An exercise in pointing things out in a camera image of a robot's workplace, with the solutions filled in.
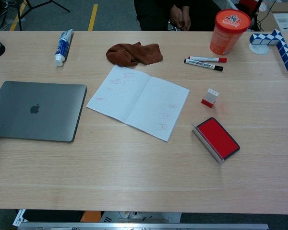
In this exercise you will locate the white blue toothpaste tube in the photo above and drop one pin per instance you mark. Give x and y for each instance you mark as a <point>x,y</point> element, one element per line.
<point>62,48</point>

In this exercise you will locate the white printed paper sheet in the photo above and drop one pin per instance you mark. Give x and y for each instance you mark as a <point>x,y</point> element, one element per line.
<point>19,218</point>

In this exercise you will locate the white round disc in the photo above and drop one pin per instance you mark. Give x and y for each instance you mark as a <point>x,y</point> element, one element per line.
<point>259,49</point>

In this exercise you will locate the orange object under table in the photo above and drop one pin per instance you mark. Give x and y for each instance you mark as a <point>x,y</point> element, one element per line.
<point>91,216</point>

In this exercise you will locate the small red-white stamp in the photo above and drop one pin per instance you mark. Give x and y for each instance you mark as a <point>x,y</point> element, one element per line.
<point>211,95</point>

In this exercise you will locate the grey closed laptop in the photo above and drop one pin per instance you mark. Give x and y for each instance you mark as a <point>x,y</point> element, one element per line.
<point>36,110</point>

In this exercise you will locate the red-capped marker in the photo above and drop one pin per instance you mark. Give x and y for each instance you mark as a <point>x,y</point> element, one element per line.
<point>206,59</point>

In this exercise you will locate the red box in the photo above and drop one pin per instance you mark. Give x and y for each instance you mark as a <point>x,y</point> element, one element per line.
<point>248,4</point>

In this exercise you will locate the aluminium profile rail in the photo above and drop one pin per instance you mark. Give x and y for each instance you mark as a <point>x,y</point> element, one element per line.
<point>144,226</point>

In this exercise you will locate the black-capped marker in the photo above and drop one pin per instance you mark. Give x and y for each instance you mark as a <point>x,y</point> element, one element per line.
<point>202,64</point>

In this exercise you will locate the brown cloth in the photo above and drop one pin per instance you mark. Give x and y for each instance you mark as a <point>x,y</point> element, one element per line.
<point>134,54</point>

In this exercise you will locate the open lined notebook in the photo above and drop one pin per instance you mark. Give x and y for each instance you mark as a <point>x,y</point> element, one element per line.
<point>139,103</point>

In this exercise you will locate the blue white snake puzzle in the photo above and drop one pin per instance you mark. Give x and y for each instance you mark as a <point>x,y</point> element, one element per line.
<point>283,48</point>

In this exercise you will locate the black tripod stand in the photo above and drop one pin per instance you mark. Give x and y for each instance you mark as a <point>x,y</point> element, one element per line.
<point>19,12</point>

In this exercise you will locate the orange lidded canister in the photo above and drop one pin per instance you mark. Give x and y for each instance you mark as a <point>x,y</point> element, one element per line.
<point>226,33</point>

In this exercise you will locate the red ink pad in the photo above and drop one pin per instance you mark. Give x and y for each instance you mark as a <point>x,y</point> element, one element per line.
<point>217,136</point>

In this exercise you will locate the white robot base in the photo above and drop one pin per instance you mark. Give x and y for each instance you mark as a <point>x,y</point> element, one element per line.
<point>139,216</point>

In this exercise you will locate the cardboard box with white foam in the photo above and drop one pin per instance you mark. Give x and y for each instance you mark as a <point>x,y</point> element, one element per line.
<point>285,16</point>

